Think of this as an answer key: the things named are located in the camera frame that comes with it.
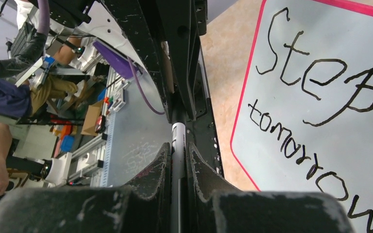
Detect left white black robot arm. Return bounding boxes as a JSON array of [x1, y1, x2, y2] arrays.
[[49, 0, 207, 120]]

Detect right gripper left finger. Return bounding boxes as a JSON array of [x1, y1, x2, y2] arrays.
[[0, 143, 170, 233]]

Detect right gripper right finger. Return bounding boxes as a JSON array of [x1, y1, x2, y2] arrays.
[[186, 143, 353, 233]]

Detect pink framed whiteboard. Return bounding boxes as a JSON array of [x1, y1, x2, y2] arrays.
[[230, 0, 373, 233]]

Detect black white marker pen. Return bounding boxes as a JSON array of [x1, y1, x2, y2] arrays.
[[170, 104, 186, 233]]

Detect seated person in background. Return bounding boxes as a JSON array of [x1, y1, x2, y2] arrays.
[[0, 35, 84, 203]]

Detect brown cardboard box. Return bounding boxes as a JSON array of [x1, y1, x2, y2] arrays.
[[81, 100, 104, 136]]

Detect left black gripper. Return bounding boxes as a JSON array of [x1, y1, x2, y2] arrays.
[[49, 0, 207, 122]]

